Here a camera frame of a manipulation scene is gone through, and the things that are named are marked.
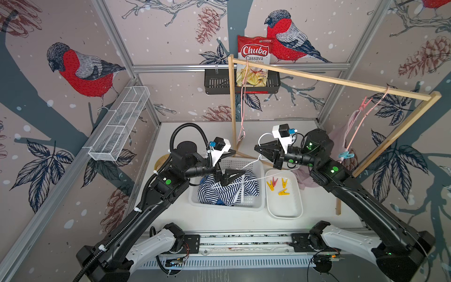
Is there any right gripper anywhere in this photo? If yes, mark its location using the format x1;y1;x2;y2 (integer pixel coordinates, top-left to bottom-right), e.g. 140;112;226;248
255;141;320;172

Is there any striped tank top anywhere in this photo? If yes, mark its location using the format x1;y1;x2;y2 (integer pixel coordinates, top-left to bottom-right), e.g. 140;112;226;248
197;171;260;206

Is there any blue tank top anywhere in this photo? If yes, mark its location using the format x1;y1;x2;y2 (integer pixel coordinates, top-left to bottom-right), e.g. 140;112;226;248
215;199;226;206

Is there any white hanger with striped top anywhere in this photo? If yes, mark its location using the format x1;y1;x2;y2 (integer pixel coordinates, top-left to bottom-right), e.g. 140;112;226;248
221;151;294;190

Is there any pink hanger with blue top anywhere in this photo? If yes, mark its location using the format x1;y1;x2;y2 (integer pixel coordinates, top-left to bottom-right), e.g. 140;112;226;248
238;61;249;144

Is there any yellow clothespin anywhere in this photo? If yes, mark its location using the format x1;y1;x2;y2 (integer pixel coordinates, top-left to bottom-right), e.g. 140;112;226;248
278;189;290;196
281;177;288;189
267;181;274;191

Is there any pink tank top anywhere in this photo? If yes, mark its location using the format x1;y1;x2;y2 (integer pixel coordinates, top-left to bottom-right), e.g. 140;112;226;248
293;110;360;190

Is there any teal clothespin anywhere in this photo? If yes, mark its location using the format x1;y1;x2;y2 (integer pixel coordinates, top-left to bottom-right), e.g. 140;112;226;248
338;151;355;159

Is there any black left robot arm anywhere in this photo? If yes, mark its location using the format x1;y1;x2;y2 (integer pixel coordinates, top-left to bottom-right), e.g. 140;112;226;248
74;123;245;282

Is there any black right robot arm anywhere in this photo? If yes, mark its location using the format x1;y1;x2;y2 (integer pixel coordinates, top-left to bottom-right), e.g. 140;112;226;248
254;124;435;282

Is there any white perforated plastic basket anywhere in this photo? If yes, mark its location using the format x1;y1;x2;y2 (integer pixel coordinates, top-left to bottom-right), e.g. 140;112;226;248
189;164;266;212

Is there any white plastic tray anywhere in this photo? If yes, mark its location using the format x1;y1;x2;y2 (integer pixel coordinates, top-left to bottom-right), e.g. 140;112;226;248
265;171;304;219

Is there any yellow bowl with buns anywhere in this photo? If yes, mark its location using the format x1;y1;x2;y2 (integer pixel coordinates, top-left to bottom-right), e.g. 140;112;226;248
154;154;170;170

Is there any cassava chips bag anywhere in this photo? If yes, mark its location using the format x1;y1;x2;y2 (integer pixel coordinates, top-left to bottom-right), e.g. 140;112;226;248
236;36;272;87

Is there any wooden clothes rack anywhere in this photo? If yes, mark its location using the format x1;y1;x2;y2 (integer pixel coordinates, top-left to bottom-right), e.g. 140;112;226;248
227;55;442;216

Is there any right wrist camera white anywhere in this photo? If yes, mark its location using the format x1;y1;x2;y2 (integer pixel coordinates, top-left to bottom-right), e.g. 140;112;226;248
272;124;298;153

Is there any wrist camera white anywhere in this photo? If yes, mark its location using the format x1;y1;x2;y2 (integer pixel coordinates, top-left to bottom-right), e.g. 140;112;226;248
272;124;298;153
207;137;235;168

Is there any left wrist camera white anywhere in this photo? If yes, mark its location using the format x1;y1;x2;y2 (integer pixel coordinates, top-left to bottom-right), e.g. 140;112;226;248
207;137;235;168

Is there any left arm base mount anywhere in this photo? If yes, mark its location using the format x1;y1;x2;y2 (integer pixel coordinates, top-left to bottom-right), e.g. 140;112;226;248
162;234;200;255

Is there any black wall basket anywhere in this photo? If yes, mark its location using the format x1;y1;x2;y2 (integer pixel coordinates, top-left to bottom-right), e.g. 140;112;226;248
204;69;281;95

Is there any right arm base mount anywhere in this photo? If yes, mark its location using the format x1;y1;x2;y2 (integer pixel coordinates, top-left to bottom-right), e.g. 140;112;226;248
289;233;341;254

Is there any white wire mesh shelf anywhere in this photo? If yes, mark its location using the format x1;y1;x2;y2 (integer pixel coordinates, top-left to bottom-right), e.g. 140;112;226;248
88;86;150;162

